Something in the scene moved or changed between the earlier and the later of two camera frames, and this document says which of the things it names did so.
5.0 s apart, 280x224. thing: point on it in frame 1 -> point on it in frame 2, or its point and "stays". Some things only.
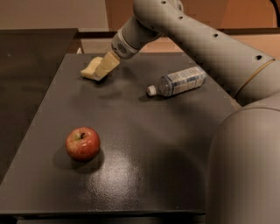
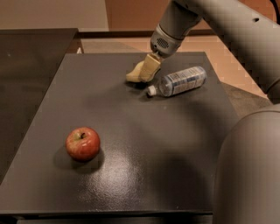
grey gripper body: (122, 45) -> (165, 44)
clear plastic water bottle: (178, 82) stays
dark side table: (30, 59) stays
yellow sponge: (90, 71) -> (134, 75)
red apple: (82, 143) stays
